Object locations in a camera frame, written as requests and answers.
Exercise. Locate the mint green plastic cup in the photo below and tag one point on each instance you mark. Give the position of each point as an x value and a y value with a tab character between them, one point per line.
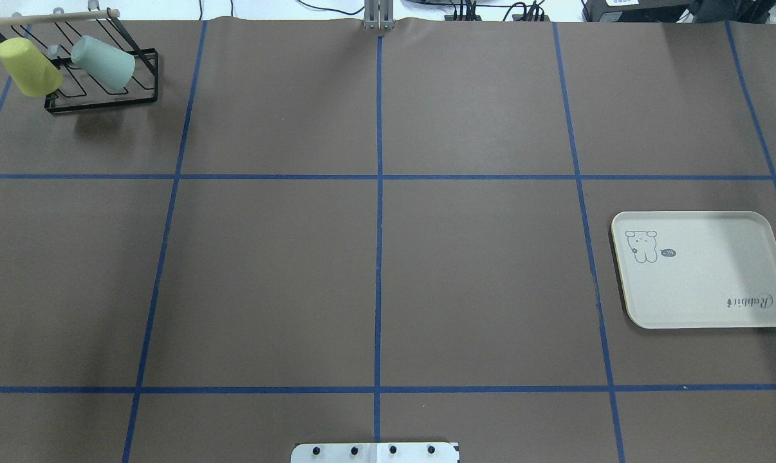
107	64

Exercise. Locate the cream rabbit print tray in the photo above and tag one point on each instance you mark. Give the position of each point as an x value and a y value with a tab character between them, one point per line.
696	269

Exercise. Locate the yellow plastic cup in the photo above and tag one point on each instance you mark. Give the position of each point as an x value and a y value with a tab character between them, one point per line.
32	72

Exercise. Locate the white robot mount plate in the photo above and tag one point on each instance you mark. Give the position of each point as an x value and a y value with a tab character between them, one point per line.
376	452

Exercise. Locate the black wire cup rack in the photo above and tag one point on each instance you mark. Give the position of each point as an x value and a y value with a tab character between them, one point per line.
55	33

